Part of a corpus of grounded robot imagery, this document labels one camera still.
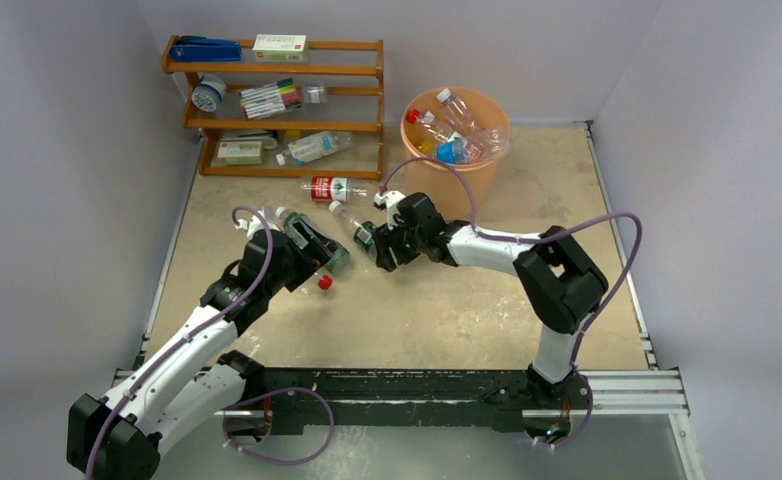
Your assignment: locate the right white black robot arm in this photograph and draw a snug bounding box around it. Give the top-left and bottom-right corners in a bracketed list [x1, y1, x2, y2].
[372, 190, 609, 407]

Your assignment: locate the small clear jar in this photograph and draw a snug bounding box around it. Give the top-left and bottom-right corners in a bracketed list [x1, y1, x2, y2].
[302, 84, 327, 105]

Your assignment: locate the white box on bottom shelf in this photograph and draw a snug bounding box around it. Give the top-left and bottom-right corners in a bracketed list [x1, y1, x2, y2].
[216, 140, 263, 166]

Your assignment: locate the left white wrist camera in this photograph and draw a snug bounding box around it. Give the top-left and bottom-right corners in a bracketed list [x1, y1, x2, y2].
[231, 206, 280, 240]

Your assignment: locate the clear bottle on shelf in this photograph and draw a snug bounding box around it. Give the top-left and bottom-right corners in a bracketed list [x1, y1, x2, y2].
[275, 131, 354, 166]

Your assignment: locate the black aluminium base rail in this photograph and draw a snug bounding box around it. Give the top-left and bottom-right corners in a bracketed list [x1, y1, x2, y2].
[133, 362, 689, 443]

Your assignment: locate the wooden three-tier shelf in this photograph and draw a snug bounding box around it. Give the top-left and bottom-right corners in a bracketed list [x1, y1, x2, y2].
[161, 35, 385, 180]

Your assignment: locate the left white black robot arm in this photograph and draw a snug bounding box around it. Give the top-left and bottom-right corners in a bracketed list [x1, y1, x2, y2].
[66, 214, 331, 479]

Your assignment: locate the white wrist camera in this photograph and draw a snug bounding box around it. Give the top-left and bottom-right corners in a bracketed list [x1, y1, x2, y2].
[373, 189, 406, 210]
[231, 206, 280, 240]

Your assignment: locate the orange plastic bin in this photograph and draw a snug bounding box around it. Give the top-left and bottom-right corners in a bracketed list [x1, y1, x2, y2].
[400, 87, 510, 220]

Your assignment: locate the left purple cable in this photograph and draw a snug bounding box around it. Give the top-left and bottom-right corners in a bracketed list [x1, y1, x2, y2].
[84, 205, 335, 480]

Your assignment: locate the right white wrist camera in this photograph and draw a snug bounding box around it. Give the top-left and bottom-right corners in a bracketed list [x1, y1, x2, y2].
[373, 189, 406, 210]

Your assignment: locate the red label bottle red cap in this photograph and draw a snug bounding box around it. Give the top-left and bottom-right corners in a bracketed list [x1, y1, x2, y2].
[405, 109, 460, 149]

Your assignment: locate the clear bottle blue label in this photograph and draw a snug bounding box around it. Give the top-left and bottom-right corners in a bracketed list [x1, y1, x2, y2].
[435, 127, 510, 165]

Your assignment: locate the green tinted plastic bottle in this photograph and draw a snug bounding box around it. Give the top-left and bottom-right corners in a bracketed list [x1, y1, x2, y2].
[275, 207, 350, 275]

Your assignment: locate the dark green label clear bottle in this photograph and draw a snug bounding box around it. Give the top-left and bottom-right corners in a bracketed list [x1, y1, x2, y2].
[328, 201, 377, 261]

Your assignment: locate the pack of coloured markers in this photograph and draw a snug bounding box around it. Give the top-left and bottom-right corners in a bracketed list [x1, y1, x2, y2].
[239, 78, 302, 120]

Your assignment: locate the purple cable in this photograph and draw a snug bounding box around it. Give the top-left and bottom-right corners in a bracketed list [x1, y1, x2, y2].
[84, 205, 335, 480]
[378, 156, 645, 452]

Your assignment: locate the blue stapler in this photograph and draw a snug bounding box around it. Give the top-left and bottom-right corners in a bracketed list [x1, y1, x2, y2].
[168, 35, 242, 63]

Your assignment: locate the blue white tape roll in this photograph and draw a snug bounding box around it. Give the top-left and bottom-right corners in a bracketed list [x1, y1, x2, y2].
[190, 73, 227, 113]

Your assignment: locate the clear bottle purple label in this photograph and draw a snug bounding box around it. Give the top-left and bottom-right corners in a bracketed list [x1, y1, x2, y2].
[436, 88, 483, 136]

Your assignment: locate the white green small box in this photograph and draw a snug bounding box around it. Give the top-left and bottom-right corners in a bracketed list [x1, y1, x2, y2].
[252, 34, 309, 63]

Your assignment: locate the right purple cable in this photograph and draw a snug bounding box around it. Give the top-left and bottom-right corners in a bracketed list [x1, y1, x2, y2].
[378, 156, 645, 452]

